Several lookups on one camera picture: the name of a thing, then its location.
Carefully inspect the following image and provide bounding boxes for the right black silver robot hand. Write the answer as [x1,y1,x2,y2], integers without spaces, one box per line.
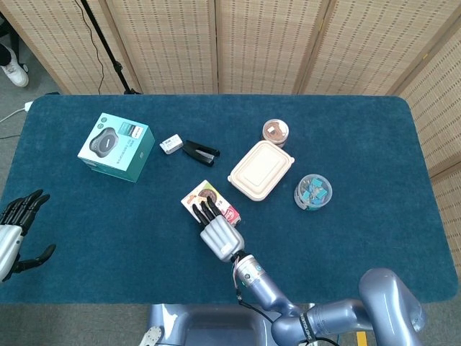
[192,200,246,262]

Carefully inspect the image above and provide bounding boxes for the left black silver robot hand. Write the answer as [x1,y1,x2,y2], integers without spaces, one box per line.
[0,190,58,283]

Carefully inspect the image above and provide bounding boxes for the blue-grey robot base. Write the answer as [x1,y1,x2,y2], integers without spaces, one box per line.
[148,303,278,346]

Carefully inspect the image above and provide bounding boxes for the red snack box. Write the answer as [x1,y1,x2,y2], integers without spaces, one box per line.
[181,179,241,227]

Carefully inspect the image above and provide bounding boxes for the beige lidded lunch box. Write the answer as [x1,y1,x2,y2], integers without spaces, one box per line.
[227,140,295,202]

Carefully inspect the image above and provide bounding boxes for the black stapler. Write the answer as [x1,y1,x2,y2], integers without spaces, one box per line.
[181,140,221,169]

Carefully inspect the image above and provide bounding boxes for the clear jar blue binder clips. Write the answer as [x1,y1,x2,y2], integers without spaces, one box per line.
[293,174,333,211]

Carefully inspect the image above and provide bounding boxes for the blue table mat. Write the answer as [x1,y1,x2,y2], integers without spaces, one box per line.
[0,94,458,306]

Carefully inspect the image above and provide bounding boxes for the small white staple box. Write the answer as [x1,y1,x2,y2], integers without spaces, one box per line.
[159,133,184,155]

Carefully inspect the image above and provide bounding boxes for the clear jar brown contents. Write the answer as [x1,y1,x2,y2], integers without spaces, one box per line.
[261,120,290,147]

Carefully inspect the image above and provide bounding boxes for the teal white product box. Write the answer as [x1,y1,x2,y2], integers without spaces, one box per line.
[76,112,156,184]

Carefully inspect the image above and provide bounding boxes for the white sneaker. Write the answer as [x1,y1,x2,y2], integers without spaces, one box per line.
[0,45,30,88]

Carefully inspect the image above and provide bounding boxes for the black office chair base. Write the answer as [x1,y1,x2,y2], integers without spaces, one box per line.
[0,14,29,71]

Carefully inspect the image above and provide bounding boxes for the black tripod stand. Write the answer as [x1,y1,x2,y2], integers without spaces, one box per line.
[79,0,143,95]

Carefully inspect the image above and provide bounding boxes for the white robot base bracket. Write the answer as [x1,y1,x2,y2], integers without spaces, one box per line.
[138,326,164,346]

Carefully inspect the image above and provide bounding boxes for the white floor cable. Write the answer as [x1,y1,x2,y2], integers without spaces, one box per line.
[0,107,27,124]

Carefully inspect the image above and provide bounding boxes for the thin black tripod cable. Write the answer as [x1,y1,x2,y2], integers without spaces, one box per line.
[74,0,105,95]

